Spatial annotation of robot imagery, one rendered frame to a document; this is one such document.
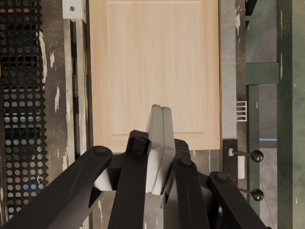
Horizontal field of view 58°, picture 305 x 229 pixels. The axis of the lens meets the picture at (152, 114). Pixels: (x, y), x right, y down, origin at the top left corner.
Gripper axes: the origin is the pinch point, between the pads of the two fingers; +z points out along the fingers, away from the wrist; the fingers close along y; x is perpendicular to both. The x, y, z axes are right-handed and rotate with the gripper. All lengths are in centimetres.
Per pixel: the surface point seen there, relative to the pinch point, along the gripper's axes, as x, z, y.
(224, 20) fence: 9, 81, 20
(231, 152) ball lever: -30, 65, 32
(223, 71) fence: -6, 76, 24
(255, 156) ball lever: -26, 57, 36
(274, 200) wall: -193, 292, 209
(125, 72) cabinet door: -15, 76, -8
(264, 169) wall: -169, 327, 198
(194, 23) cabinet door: 5, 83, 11
